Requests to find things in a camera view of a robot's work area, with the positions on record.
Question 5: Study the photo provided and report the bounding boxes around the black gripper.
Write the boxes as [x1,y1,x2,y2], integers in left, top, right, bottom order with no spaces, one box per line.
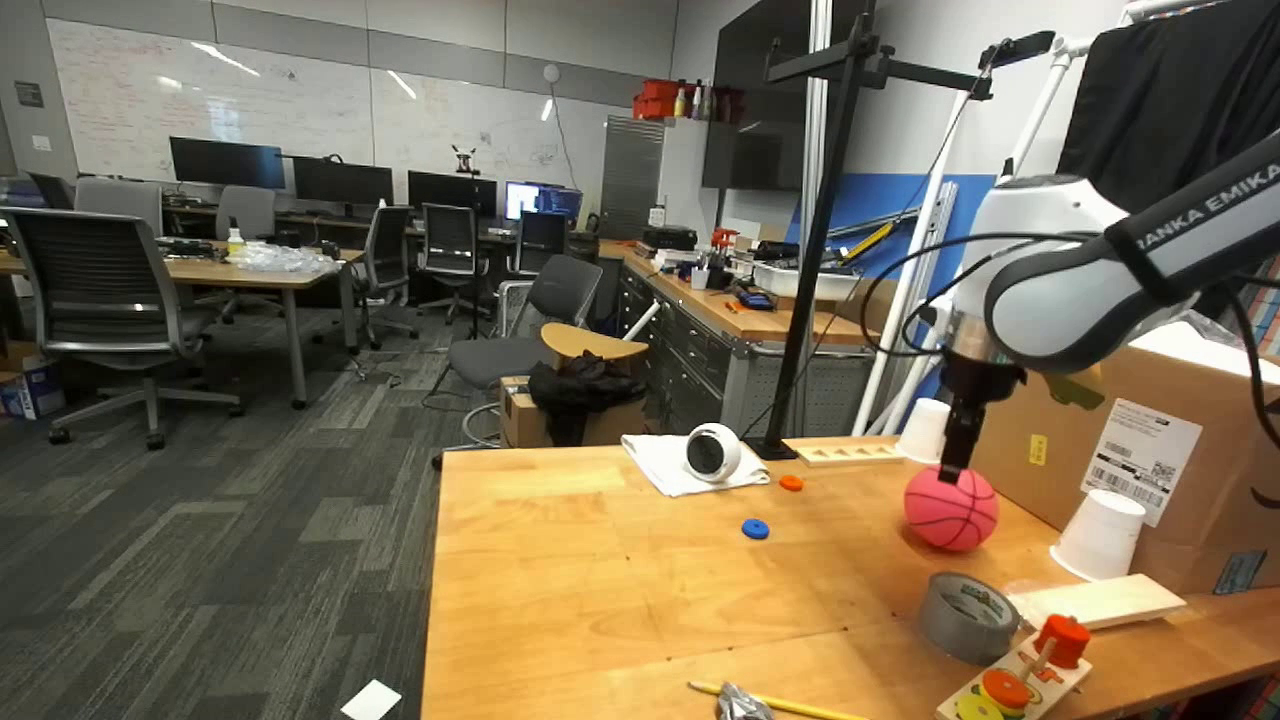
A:
[937,356,1032,487]

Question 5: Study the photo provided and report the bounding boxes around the pink rubber ball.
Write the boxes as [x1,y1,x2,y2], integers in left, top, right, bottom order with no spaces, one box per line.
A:
[898,463,1002,561]

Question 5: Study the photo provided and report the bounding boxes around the white paper cup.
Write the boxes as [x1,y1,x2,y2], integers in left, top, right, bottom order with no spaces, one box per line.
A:
[1047,487,1151,584]
[896,395,955,470]

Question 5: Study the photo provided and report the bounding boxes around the large cardboard box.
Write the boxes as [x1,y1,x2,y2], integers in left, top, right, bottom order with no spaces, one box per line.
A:
[964,310,1280,602]

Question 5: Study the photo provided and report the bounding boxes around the light wooden strip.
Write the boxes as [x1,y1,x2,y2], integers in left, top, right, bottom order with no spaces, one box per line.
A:
[778,432,912,470]

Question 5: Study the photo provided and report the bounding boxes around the white foam block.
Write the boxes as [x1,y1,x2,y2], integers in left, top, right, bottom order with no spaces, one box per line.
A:
[1002,572,1192,634]

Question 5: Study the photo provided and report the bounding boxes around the white tripod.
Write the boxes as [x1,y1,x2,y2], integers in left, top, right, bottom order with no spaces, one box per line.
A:
[848,29,1093,439]

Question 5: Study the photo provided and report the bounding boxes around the white plastic bin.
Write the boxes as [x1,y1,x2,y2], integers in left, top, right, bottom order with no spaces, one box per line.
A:
[751,255,864,305]

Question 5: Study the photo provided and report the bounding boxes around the red cylinder toy piece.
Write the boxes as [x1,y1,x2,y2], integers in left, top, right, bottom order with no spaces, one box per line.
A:
[1032,614,1094,671]

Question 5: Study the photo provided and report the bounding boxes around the clear plastic bag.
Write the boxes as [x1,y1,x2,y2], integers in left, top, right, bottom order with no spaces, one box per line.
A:
[1130,315,1262,383]

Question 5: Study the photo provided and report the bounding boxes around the orange round toy piece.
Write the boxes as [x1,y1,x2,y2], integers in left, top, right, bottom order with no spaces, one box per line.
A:
[974,670,1034,711]

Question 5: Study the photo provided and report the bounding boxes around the long wooden workbench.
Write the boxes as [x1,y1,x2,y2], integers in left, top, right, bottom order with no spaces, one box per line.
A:
[597,236,883,439]

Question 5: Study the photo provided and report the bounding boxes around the yellow pencil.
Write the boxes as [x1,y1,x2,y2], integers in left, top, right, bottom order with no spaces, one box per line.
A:
[683,678,832,720]

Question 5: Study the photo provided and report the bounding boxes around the black bag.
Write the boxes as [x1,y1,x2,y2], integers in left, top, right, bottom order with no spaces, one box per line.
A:
[522,351,654,447]

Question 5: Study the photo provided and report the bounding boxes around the black cloth curtain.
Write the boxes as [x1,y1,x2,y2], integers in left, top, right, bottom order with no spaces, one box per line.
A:
[1053,0,1280,326]

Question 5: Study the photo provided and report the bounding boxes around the small cardboard box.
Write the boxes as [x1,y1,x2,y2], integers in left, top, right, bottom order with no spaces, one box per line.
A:
[496,371,653,453]

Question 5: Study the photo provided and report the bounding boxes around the red items on shelf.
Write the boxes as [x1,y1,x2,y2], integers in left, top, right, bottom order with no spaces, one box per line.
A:
[627,76,683,130]

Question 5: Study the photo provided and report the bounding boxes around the lit laptop screen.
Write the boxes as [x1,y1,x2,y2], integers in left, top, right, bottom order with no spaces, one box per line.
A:
[501,181,582,225]

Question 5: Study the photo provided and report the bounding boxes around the black office chair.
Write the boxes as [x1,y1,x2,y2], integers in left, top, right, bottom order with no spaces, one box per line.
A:
[413,199,496,326]

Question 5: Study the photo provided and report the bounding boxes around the black computer monitor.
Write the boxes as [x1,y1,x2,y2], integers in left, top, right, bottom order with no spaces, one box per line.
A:
[167,134,293,192]
[405,167,501,225]
[289,154,394,213]

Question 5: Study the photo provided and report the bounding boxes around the white paper scrap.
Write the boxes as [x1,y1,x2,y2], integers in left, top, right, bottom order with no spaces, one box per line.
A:
[335,678,409,720]

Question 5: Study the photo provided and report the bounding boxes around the wooden office desk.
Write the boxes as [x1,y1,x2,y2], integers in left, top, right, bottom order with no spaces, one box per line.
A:
[160,250,352,412]

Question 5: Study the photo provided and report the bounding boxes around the grey mesh office chair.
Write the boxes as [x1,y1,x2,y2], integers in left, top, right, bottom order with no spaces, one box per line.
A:
[0,204,248,453]

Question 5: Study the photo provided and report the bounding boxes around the green orange wrist camera mount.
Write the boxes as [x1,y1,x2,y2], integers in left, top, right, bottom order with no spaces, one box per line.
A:
[1034,370,1111,416]

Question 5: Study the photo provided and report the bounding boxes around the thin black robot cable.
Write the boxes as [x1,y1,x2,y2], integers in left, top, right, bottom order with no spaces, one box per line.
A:
[855,227,1111,366]

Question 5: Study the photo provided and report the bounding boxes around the grey duct tape roll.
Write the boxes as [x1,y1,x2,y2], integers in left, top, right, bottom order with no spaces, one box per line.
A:
[917,568,1029,670]

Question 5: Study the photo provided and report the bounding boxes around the blue wall panel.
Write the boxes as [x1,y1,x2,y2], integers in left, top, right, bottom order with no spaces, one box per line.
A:
[783,167,1001,404]

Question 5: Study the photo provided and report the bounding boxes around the white dome camera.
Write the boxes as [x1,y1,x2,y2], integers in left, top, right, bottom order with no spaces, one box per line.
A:
[678,422,747,487]

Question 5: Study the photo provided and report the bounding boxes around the black camera stand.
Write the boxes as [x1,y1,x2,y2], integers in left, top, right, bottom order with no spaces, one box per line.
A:
[755,0,994,463]

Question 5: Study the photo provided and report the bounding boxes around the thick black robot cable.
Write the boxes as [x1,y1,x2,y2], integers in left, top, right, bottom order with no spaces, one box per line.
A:
[1216,285,1280,513]

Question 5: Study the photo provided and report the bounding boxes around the black wall screen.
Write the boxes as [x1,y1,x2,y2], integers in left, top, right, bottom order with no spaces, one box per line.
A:
[699,0,880,198]

